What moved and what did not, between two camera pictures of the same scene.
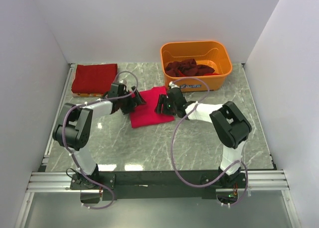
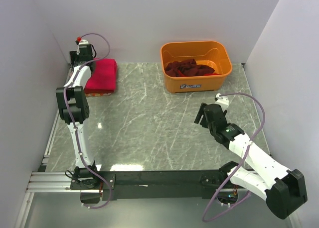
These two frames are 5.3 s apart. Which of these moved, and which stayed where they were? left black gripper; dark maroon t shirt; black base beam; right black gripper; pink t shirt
Moved: left black gripper; pink t shirt; right black gripper
Stayed: dark maroon t shirt; black base beam
